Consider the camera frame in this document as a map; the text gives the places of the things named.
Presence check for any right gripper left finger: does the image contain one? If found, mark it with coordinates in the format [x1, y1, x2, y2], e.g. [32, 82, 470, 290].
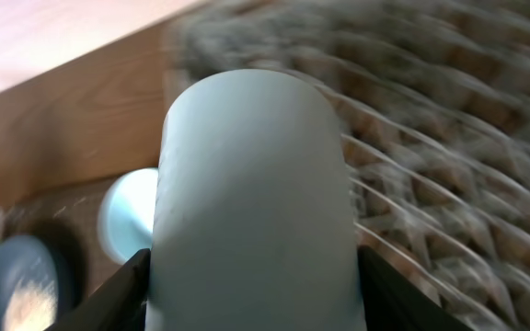
[46, 248, 151, 331]

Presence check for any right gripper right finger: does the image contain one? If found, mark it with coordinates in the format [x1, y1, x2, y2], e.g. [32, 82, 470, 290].
[357, 245, 471, 331]

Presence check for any large light blue bowl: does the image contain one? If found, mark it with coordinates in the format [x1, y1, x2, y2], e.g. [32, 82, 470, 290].
[98, 167, 158, 265]

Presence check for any small light blue cup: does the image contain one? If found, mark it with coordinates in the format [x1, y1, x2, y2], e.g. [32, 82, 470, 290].
[146, 69, 365, 330]

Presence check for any grey dishwasher rack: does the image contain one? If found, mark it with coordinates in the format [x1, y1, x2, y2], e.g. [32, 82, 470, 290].
[163, 1, 530, 330]

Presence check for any pile of white rice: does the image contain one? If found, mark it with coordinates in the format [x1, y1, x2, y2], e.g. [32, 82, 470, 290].
[1, 281, 58, 331]

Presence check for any dark brown serving tray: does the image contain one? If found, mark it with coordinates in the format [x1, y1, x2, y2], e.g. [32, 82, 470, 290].
[0, 177, 119, 301]

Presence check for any dark blue plate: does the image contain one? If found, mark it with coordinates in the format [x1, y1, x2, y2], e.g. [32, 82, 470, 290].
[0, 235, 75, 331]

